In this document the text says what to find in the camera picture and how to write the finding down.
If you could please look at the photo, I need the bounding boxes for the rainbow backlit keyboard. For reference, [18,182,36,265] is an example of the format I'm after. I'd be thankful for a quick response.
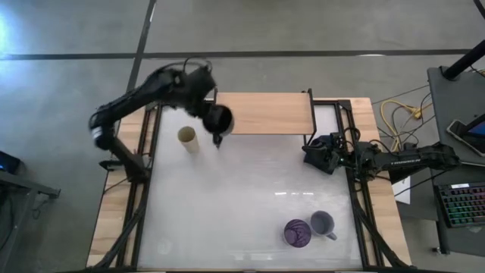
[434,180,485,229]

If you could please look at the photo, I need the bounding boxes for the wooden shelf with black frame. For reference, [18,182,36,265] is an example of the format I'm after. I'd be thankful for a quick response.
[211,87,318,147]

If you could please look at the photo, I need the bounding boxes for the black stand pole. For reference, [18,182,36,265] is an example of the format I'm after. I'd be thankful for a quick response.
[442,39,485,81]

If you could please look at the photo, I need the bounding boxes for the yellow cable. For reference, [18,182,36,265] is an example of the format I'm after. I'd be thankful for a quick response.
[379,98,433,153]

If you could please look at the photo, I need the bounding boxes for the cream paper cup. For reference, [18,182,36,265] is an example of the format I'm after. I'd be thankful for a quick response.
[177,125,201,155]

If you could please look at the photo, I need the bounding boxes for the white paper sheet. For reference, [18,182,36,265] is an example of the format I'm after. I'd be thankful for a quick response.
[391,175,412,206]

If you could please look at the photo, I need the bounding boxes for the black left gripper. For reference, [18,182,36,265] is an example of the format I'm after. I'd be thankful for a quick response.
[177,64,225,150]

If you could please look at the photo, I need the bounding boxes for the grey side table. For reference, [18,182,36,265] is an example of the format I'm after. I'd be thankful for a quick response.
[0,169,62,268]

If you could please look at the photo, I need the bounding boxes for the black table frame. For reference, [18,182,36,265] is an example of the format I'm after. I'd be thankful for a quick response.
[86,97,415,272]

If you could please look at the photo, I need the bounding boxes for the smartphone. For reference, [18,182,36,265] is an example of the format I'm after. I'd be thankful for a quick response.
[446,118,485,158]

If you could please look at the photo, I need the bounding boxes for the dark side desk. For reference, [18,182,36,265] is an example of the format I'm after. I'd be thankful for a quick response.
[427,65,485,256]

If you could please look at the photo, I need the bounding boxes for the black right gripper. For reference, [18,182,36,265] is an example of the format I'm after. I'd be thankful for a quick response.
[302,132,348,176]

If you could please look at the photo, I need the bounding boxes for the grey mug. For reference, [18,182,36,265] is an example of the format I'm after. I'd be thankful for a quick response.
[309,210,338,242]

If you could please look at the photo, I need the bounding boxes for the black plant pot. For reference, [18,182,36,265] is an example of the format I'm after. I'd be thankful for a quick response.
[202,104,236,138]

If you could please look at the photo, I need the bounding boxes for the dark device with blue light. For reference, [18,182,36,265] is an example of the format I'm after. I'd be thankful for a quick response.
[0,149,23,176]

